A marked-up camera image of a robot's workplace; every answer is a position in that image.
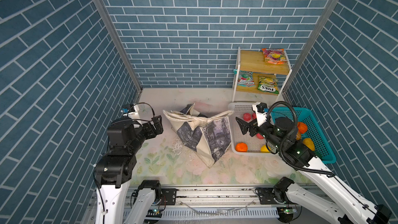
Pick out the yellow bell pepper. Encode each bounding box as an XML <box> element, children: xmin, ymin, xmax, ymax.
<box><xmin>303</xmin><ymin>138</ymin><xmax>315</xmax><ymax>151</ymax></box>

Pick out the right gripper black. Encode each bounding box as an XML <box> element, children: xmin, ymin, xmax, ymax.
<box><xmin>237</xmin><ymin>114</ymin><xmax>285</xmax><ymax>151</ymax></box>

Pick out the wooden two-tier shelf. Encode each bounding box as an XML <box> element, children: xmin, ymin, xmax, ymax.
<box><xmin>232</xmin><ymin>47</ymin><xmax>292</xmax><ymax>102</ymax></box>

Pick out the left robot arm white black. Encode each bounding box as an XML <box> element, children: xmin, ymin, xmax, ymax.
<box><xmin>94</xmin><ymin>115</ymin><xmax>163</xmax><ymax>224</ymax></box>

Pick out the yellow lemon front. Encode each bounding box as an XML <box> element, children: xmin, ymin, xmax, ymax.
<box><xmin>260</xmin><ymin>145</ymin><xmax>270</xmax><ymax>153</ymax></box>

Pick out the red apple small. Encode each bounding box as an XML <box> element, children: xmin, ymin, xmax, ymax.
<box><xmin>256</xmin><ymin>133</ymin><xmax>264</xmax><ymax>140</ymax></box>
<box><xmin>243</xmin><ymin>113</ymin><xmax>252</xmax><ymax>122</ymax></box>

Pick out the floral table mat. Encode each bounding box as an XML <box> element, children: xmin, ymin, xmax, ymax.
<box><xmin>131</xmin><ymin>88</ymin><xmax>311</xmax><ymax>185</ymax></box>

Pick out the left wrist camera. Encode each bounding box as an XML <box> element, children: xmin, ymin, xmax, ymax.
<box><xmin>121</xmin><ymin>103</ymin><xmax>140</xmax><ymax>120</ymax></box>

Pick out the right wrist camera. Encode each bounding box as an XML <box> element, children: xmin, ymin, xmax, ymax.
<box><xmin>252</xmin><ymin>102</ymin><xmax>268</xmax><ymax>127</ymax></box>

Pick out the orange tangerine front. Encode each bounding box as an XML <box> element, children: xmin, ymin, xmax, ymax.
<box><xmin>235</xmin><ymin>143</ymin><xmax>248</xmax><ymax>152</ymax></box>

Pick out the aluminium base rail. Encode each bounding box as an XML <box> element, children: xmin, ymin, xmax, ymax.
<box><xmin>81</xmin><ymin>185</ymin><xmax>355</xmax><ymax>224</ymax></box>

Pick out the teal red snack bag lower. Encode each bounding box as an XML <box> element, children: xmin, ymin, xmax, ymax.
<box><xmin>234</xmin><ymin>69</ymin><xmax>255</xmax><ymax>87</ymax></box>

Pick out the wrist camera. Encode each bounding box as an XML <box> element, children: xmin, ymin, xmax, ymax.
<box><xmin>121</xmin><ymin>103</ymin><xmax>140</xmax><ymax>120</ymax></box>
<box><xmin>252</xmin><ymin>102</ymin><xmax>268</xmax><ymax>127</ymax></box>

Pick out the pink yellow snack bag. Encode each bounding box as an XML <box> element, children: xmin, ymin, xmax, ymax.
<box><xmin>262</xmin><ymin>48</ymin><xmax>287</xmax><ymax>65</ymax></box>

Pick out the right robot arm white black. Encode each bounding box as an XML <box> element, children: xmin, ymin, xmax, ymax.
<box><xmin>236</xmin><ymin>113</ymin><xmax>392</xmax><ymax>224</ymax></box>

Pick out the white plastic basket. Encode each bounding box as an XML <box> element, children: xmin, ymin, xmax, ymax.
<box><xmin>229</xmin><ymin>102</ymin><xmax>287</xmax><ymax>157</ymax></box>

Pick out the teal plastic basket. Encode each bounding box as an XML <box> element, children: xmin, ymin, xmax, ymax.
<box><xmin>271</xmin><ymin>106</ymin><xmax>336</xmax><ymax>169</ymax></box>

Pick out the beige canvas grocery bag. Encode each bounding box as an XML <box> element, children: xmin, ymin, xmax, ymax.
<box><xmin>163</xmin><ymin>103</ymin><xmax>234</xmax><ymax>168</ymax></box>

